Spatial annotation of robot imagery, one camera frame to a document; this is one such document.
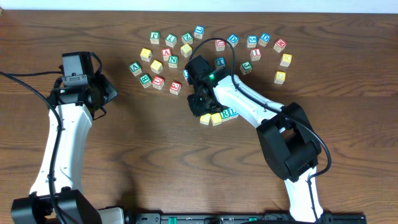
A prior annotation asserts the yellow C block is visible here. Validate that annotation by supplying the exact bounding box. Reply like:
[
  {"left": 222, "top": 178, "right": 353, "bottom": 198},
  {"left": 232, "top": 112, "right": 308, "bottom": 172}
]
[{"left": 200, "top": 113, "right": 211, "bottom": 125}]

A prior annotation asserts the green R block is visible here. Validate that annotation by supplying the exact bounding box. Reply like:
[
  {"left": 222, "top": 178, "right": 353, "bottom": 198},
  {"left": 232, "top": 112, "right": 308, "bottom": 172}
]
[{"left": 220, "top": 109, "right": 231, "bottom": 122}]

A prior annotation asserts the yellow O block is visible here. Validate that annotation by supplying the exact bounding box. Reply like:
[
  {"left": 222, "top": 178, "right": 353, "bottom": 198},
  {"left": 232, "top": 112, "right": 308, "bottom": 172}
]
[{"left": 211, "top": 113, "right": 223, "bottom": 126}]

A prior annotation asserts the blue L block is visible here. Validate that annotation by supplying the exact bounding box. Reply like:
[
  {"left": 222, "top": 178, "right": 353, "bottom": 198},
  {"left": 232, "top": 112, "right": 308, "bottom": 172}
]
[{"left": 228, "top": 108, "right": 239, "bottom": 119}]

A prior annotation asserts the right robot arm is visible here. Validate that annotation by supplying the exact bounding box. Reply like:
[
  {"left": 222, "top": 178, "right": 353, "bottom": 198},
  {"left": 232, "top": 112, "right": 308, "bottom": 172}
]
[{"left": 185, "top": 55, "right": 327, "bottom": 223}]

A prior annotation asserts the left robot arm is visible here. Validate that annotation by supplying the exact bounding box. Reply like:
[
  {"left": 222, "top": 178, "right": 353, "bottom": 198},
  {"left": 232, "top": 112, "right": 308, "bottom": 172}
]
[{"left": 11, "top": 52, "right": 130, "bottom": 223}]

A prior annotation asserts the blue 2 block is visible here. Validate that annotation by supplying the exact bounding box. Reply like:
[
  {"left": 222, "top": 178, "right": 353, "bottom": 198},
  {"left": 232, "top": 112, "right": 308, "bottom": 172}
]
[{"left": 183, "top": 70, "right": 190, "bottom": 82}]

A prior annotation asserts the blue T block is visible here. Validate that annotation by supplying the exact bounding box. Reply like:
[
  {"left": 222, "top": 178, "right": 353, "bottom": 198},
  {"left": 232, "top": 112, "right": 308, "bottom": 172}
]
[{"left": 215, "top": 57, "right": 226, "bottom": 69}]

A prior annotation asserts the yellow S block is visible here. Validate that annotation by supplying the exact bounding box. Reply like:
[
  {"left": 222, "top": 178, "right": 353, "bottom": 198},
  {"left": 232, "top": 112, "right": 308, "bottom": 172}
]
[{"left": 180, "top": 44, "right": 193, "bottom": 58}]

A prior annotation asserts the red 3 block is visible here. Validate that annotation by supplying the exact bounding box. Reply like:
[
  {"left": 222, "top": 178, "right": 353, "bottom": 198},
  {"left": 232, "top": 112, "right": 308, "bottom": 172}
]
[{"left": 169, "top": 82, "right": 182, "bottom": 95}]

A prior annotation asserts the green N block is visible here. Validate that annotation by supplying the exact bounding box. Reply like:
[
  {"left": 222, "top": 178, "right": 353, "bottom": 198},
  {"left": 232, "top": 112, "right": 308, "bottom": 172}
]
[{"left": 168, "top": 55, "right": 178, "bottom": 68}]

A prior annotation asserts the red U block upper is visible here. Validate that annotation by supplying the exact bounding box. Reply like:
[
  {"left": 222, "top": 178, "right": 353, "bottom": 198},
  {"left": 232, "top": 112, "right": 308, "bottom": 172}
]
[{"left": 215, "top": 39, "right": 226, "bottom": 52}]

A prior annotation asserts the red u block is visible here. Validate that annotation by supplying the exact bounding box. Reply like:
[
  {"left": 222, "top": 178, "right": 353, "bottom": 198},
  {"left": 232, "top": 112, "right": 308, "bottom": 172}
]
[
  {"left": 215, "top": 39, "right": 226, "bottom": 52},
  {"left": 152, "top": 76, "right": 165, "bottom": 90}
]

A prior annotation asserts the green Z block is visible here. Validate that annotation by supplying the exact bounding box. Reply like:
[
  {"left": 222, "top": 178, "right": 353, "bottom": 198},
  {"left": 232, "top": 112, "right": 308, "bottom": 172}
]
[{"left": 182, "top": 32, "right": 193, "bottom": 45}]

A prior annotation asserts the red A block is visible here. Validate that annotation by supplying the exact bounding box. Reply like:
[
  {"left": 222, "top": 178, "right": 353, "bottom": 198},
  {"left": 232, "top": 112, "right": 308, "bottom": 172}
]
[{"left": 162, "top": 48, "right": 172, "bottom": 61}]

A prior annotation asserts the blue block top centre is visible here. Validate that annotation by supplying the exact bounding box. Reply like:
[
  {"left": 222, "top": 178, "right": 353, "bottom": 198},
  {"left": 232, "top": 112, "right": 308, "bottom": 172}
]
[{"left": 194, "top": 26, "right": 205, "bottom": 39}]

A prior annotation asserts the red U block lower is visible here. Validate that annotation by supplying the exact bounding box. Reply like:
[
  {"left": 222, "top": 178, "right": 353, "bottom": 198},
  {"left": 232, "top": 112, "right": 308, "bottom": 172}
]
[{"left": 152, "top": 76, "right": 165, "bottom": 90}]

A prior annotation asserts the green L block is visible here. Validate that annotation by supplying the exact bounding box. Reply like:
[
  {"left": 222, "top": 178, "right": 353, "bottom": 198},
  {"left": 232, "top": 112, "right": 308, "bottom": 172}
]
[{"left": 165, "top": 34, "right": 177, "bottom": 48}]

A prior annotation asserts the yellow block left lower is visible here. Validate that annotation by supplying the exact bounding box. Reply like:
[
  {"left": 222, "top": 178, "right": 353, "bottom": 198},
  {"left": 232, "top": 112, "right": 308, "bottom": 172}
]
[{"left": 150, "top": 60, "right": 163, "bottom": 74}]

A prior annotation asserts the green J block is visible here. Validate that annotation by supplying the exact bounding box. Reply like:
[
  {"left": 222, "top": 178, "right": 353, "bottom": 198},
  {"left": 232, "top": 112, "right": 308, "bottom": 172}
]
[{"left": 240, "top": 61, "right": 252, "bottom": 75}]

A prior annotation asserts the blue D block left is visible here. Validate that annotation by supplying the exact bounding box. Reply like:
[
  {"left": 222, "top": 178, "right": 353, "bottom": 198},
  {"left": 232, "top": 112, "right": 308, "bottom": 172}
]
[{"left": 227, "top": 34, "right": 239, "bottom": 48}]

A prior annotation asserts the blue d block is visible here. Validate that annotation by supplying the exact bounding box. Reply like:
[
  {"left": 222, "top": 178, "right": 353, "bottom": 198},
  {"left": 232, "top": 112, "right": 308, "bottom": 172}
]
[
  {"left": 227, "top": 34, "right": 239, "bottom": 48},
  {"left": 258, "top": 32, "right": 271, "bottom": 47}
]

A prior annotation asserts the yellow block far left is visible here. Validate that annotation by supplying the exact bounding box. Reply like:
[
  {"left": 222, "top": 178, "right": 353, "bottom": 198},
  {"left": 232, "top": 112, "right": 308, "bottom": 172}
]
[{"left": 140, "top": 48, "right": 152, "bottom": 62}]

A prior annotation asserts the green A block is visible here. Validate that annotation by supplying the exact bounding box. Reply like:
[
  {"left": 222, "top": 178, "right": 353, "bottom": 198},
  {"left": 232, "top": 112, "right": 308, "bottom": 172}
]
[{"left": 129, "top": 62, "right": 142, "bottom": 77}]

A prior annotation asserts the green block top left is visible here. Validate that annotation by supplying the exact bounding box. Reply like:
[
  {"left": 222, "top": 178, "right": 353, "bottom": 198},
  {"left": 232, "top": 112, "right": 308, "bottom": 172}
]
[{"left": 150, "top": 31, "right": 160, "bottom": 44}]

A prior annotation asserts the red I block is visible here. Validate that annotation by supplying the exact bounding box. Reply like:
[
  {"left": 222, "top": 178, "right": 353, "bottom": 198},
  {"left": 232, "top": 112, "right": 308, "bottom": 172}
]
[{"left": 250, "top": 49, "right": 262, "bottom": 61}]

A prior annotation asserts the blue 5 block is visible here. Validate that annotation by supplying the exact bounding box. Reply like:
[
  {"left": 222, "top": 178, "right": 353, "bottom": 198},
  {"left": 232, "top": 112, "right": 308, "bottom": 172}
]
[{"left": 246, "top": 35, "right": 257, "bottom": 49}]

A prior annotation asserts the blue D block right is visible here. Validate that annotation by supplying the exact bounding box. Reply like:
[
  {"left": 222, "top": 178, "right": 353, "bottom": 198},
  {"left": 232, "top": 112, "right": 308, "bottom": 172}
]
[{"left": 258, "top": 32, "right": 271, "bottom": 47}]

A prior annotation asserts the yellow block right lower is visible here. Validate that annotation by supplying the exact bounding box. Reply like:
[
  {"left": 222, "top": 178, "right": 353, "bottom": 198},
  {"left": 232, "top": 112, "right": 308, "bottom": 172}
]
[{"left": 274, "top": 71, "right": 286, "bottom": 85}]

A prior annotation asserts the red M block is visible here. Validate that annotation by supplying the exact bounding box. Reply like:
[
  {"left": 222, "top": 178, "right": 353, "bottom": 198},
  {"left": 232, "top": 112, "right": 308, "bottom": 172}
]
[{"left": 274, "top": 39, "right": 287, "bottom": 53}]

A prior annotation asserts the yellow K block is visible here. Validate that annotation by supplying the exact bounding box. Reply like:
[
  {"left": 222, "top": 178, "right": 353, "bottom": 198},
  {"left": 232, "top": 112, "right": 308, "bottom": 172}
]
[{"left": 280, "top": 53, "right": 292, "bottom": 67}]

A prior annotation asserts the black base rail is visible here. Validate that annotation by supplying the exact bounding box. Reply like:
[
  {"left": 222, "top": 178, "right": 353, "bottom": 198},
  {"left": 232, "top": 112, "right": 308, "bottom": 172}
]
[{"left": 124, "top": 213, "right": 368, "bottom": 224}]

